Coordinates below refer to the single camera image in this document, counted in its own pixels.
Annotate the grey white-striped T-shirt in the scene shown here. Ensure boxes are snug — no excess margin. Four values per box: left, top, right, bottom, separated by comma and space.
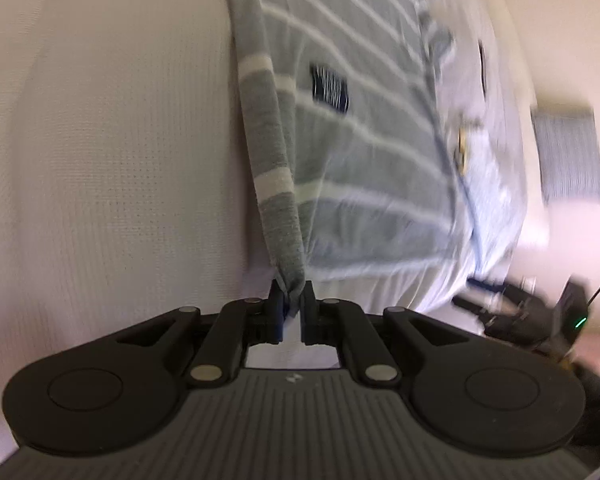
220, 0, 481, 321

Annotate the light blue shirt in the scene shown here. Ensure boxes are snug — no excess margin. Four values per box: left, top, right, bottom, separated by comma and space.
430, 105, 527, 281

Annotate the bed with white blanket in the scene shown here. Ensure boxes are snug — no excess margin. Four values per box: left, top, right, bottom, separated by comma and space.
0, 0, 551, 461

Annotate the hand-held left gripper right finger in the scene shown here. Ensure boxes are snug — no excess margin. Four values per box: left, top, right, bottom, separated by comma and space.
300, 280, 473, 388

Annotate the grey woven cushion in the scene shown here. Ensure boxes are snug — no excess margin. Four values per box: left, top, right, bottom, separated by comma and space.
530, 104, 600, 207

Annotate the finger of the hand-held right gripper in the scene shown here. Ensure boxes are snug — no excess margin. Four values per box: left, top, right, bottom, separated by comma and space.
467, 280, 506, 296
452, 294, 501, 326

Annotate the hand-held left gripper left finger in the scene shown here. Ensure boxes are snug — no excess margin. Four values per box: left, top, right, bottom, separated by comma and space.
117, 280, 287, 388

